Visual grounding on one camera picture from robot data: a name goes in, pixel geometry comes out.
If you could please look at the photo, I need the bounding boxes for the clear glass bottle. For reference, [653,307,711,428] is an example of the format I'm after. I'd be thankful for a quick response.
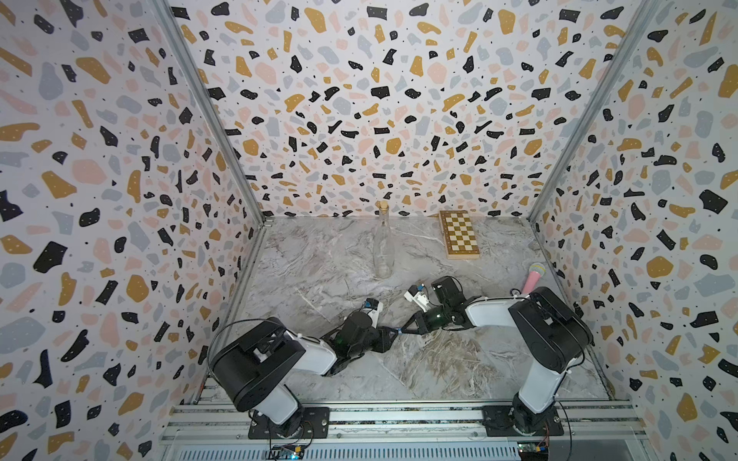
[373,208,395,280]

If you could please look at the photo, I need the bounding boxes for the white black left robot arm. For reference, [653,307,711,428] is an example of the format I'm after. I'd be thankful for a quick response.
[207,307,399,439]

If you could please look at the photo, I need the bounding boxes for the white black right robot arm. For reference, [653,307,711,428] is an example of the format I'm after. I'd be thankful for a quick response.
[400,276,594,437]

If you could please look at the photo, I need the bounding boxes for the wooden folded chessboard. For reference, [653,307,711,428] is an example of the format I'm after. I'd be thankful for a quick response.
[438,211,480,260]

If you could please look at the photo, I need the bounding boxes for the pink toy microphone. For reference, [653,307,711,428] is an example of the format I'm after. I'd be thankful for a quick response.
[521,262,546,295]

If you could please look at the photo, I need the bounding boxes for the green circuit board left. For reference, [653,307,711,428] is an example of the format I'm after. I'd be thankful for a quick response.
[266,445,306,461]

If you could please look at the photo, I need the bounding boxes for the green circuit board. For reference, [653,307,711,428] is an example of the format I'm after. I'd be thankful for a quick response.
[266,445,306,461]
[518,443,549,461]

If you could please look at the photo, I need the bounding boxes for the green circuit board right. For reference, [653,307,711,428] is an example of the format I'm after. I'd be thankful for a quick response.
[518,443,549,461]

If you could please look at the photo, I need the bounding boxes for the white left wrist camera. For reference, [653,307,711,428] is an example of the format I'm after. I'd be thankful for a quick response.
[361,298,384,328]

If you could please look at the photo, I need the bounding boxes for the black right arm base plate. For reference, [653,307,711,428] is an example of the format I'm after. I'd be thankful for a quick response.
[482,405,564,437]

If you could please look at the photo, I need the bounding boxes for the aluminium front rail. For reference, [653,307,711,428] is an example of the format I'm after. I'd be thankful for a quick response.
[160,400,657,460]

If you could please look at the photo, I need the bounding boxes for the aluminium right corner post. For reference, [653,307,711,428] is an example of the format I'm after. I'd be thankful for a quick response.
[528,0,658,225]

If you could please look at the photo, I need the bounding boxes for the aluminium corner post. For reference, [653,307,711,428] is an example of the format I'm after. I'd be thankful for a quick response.
[152,1,265,227]
[528,0,658,225]

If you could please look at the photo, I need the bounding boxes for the aluminium left corner post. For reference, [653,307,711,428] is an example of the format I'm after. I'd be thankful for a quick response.
[152,1,265,227]

